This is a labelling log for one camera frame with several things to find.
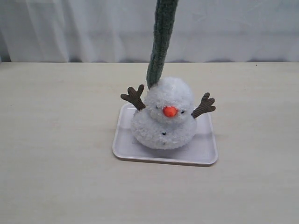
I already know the white plush snowman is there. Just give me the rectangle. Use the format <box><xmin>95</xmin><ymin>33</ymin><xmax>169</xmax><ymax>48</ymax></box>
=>
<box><xmin>120</xmin><ymin>77</ymin><xmax>216</xmax><ymax>150</ymax></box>

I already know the green knitted scarf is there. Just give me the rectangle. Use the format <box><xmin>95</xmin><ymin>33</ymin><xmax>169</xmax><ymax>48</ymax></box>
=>
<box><xmin>146</xmin><ymin>0</ymin><xmax>178</xmax><ymax>89</ymax></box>

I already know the white rectangular tray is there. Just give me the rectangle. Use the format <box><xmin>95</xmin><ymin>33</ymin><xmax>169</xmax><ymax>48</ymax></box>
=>
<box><xmin>112</xmin><ymin>103</ymin><xmax>218</xmax><ymax>167</ymax></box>

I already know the white curtain backdrop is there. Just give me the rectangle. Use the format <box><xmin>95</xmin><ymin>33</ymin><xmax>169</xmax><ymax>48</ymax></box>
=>
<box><xmin>0</xmin><ymin>0</ymin><xmax>299</xmax><ymax>63</ymax></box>

